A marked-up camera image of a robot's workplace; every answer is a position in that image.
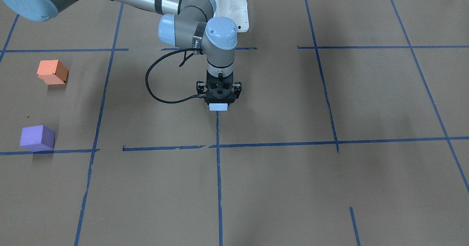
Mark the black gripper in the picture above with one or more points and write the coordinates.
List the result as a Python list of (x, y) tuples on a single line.
[(200, 88)]

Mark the light blue foam block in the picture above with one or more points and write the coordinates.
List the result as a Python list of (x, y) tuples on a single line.
[(218, 107)]

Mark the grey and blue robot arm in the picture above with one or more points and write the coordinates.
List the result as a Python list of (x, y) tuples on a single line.
[(191, 26)]

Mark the orange foam block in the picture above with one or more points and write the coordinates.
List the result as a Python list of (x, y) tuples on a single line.
[(52, 72)]

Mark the purple foam block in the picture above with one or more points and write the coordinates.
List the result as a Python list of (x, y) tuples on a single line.
[(37, 138)]

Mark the blue tape grid lines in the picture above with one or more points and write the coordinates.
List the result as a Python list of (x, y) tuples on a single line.
[(351, 129)]

